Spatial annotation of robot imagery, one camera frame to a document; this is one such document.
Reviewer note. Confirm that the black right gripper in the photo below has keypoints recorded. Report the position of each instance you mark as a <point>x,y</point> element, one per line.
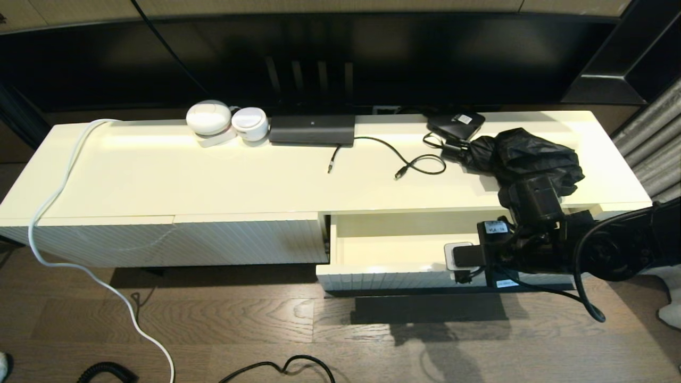
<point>503,255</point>

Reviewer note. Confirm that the black umbrella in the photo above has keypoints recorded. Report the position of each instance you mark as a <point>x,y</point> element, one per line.
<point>532,154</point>

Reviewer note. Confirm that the white fluted drawer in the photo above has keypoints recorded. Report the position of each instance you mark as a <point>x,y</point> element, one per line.
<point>383,250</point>

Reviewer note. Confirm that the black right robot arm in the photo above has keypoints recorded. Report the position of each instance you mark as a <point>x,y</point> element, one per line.
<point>612,255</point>

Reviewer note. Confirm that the white tv cabinet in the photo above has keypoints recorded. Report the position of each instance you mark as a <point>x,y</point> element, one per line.
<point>213,181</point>

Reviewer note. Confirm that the small black set-top box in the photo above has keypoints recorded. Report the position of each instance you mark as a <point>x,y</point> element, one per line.
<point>452,126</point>

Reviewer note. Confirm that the white rounded floor object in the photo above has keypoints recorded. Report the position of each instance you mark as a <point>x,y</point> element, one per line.
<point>671,317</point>

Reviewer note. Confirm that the grey curtain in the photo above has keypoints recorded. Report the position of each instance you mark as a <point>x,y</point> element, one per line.
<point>649,138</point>

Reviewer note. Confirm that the black shelf unit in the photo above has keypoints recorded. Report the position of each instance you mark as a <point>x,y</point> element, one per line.
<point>612,88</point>

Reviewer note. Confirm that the black television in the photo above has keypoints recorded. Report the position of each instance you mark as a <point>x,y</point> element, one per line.
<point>425,53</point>

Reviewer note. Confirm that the black router with antennas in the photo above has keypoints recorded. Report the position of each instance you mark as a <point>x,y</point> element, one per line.
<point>311,131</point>

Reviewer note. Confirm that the small white round device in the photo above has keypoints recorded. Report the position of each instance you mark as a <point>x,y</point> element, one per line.
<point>250,125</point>

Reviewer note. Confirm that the white egg-shaped device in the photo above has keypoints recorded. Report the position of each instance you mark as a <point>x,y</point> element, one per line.
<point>208,118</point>

